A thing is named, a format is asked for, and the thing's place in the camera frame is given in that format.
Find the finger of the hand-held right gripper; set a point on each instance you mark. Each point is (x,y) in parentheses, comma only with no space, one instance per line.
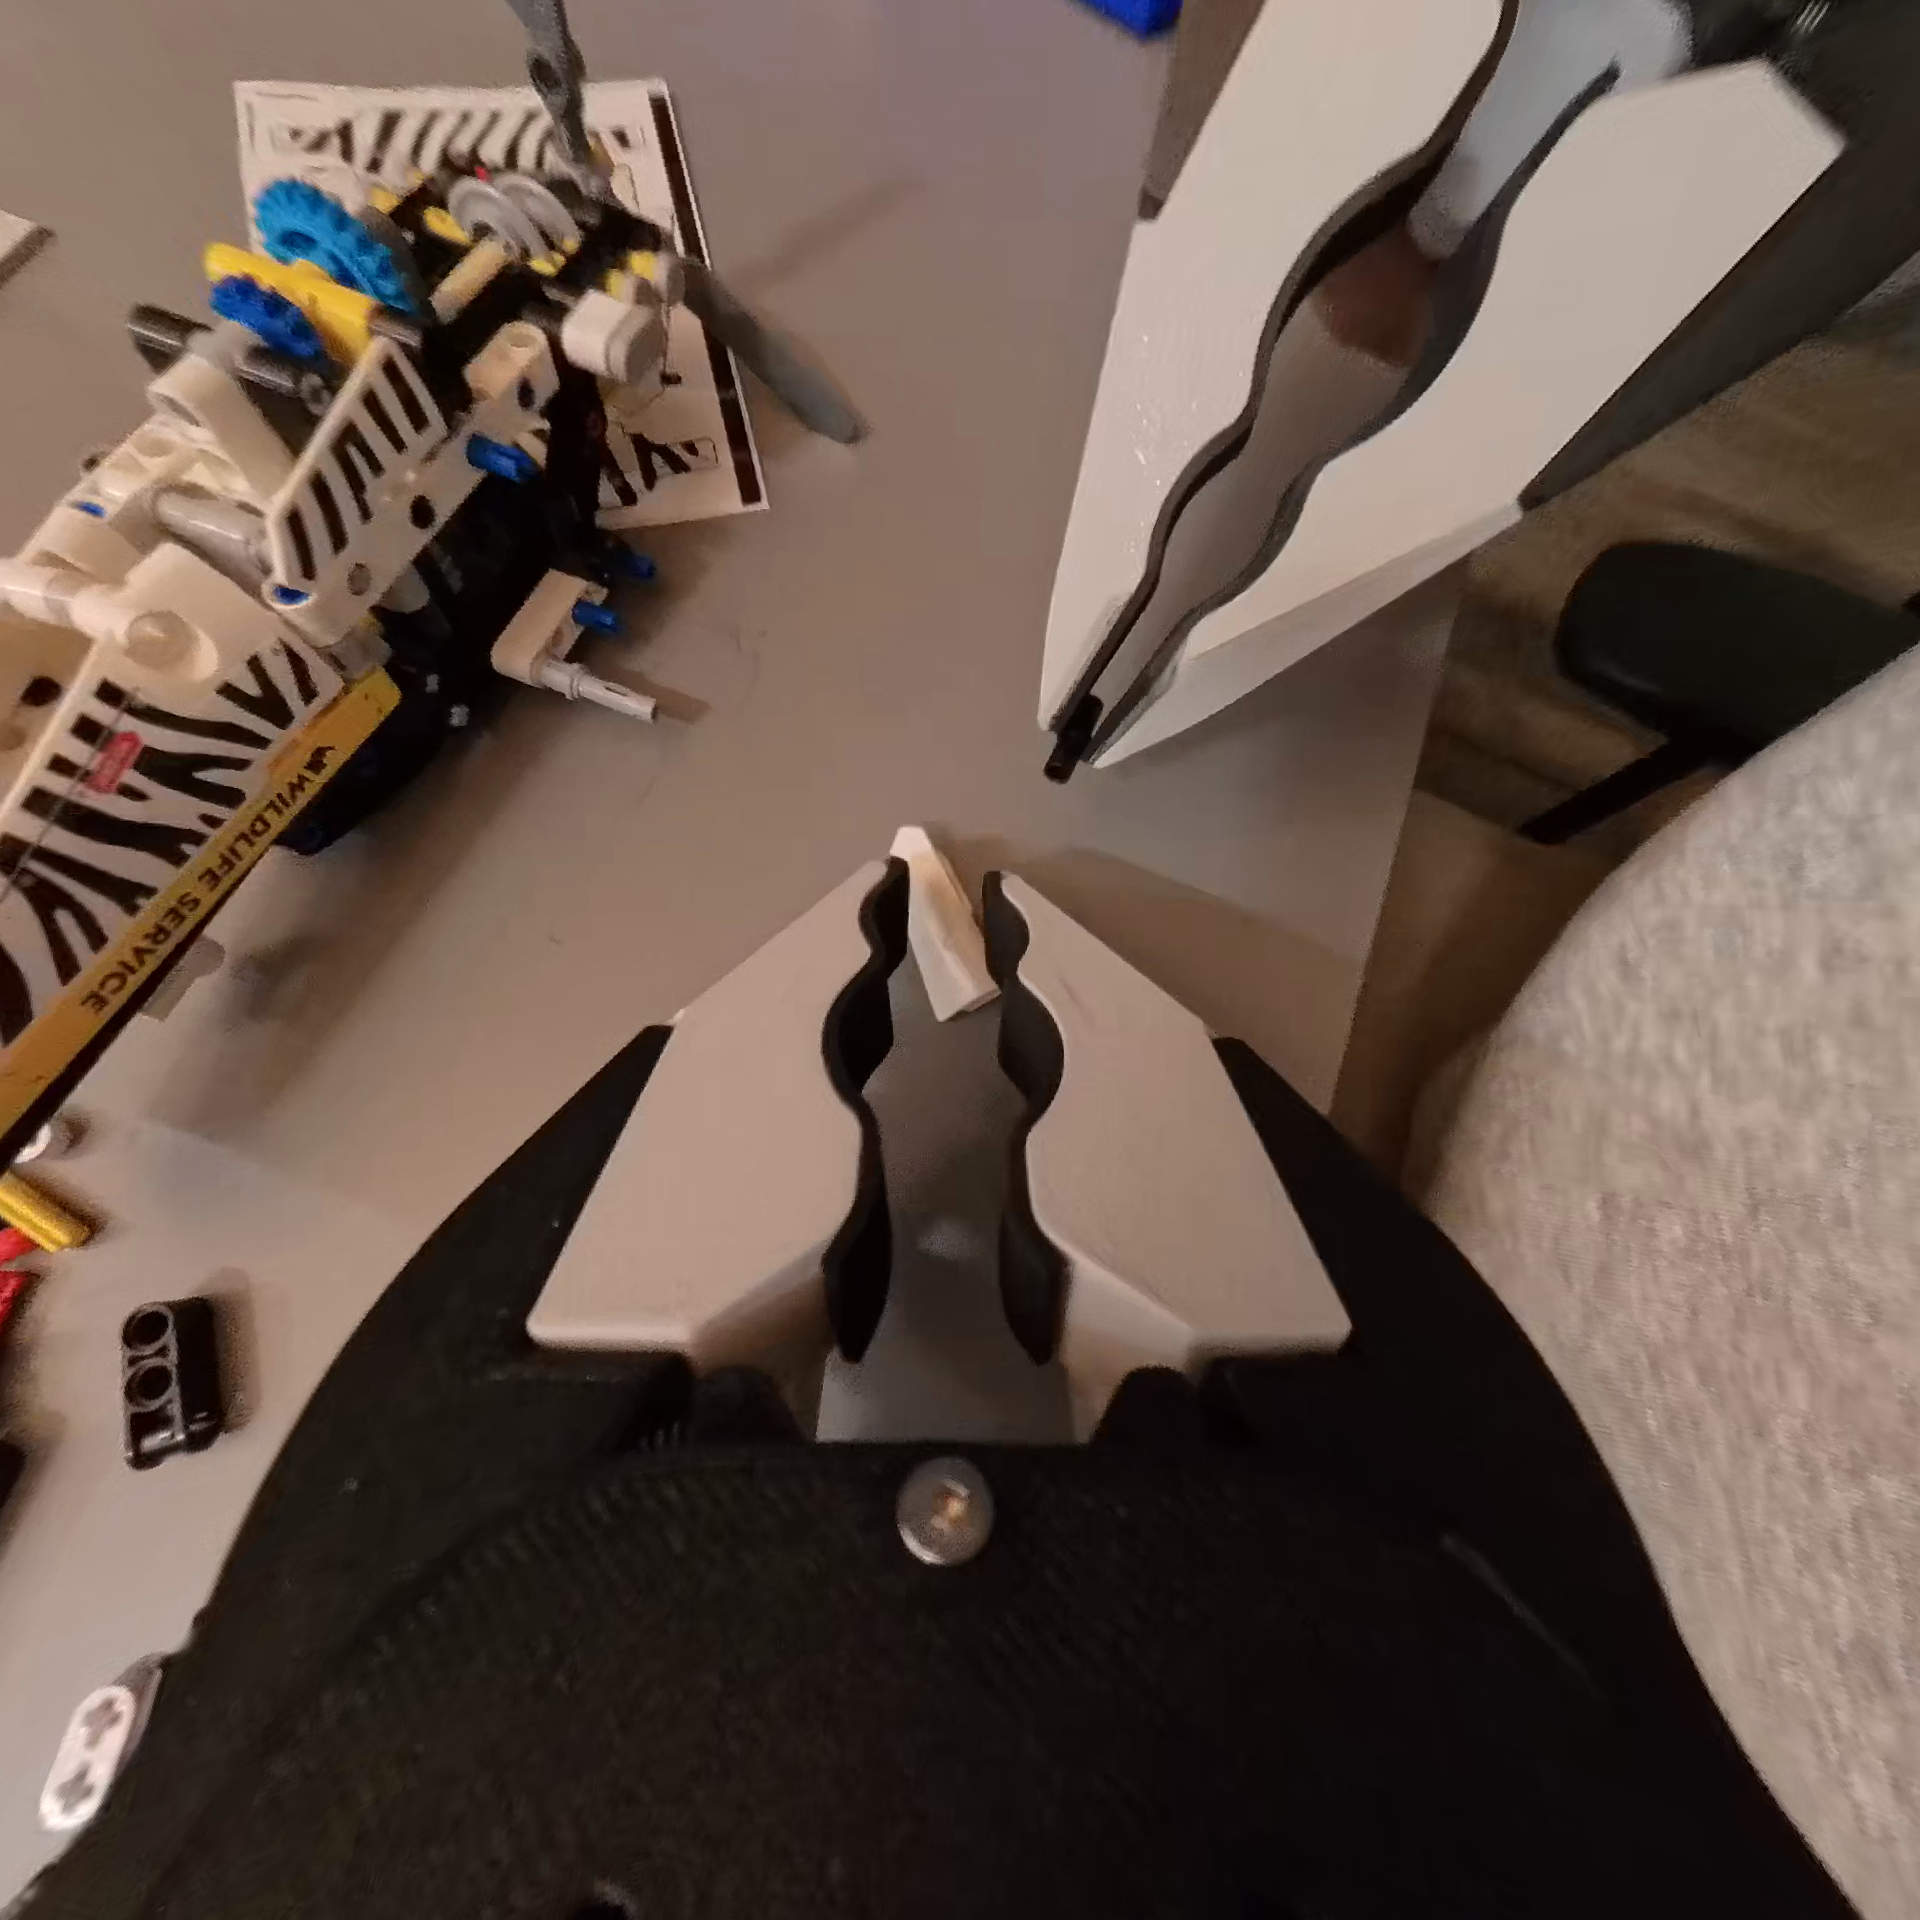
(1277,182)
(1575,331)

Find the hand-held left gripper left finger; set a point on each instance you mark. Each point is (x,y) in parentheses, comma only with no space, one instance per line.
(705,1202)

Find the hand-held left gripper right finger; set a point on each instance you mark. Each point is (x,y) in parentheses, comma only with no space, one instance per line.
(1178,1202)

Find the white lego connector piece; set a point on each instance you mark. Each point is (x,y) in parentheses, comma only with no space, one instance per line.
(945,939)

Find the black lego pin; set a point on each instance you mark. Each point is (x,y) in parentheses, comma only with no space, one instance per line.
(1062,764)

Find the black double-hole lego connector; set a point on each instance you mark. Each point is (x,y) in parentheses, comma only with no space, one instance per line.
(168,1381)

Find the pile of loose lego pieces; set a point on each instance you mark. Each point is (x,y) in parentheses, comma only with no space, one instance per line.
(37,1213)

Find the white two-hole lego beam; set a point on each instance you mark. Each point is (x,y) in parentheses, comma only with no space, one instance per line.
(93,1747)

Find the zebra striped lego helicopter model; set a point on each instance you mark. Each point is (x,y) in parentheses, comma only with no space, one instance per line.
(359,451)

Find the blue plastic bin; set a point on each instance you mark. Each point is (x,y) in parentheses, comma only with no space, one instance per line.
(1133,12)

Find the black office chair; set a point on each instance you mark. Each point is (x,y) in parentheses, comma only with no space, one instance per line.
(1694,646)

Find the zebra striped sticker sheet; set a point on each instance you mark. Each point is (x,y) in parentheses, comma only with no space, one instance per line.
(662,165)

